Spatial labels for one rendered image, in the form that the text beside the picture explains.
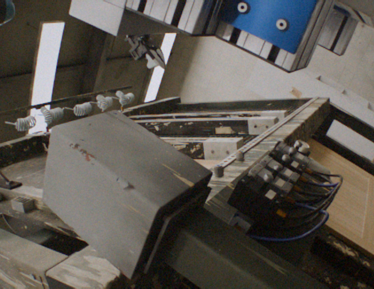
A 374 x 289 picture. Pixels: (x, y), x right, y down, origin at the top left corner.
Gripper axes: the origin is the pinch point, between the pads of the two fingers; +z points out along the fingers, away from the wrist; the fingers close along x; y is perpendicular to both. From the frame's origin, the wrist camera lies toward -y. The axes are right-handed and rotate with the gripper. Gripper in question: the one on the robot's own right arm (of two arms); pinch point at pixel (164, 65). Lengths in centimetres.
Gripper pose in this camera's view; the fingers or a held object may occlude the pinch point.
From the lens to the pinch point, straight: 132.0
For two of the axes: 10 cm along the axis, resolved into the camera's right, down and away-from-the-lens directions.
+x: -5.2, 2.8, -8.0
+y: -6.4, 5.0, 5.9
